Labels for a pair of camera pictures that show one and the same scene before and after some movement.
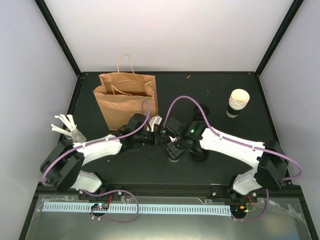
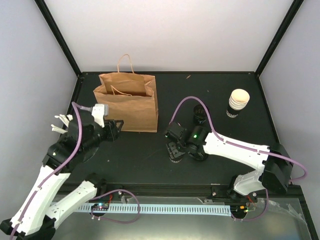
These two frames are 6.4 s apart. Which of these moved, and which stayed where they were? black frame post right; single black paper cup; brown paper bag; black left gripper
Moved: black left gripper
Stayed: black frame post right; single black paper cup; brown paper bag
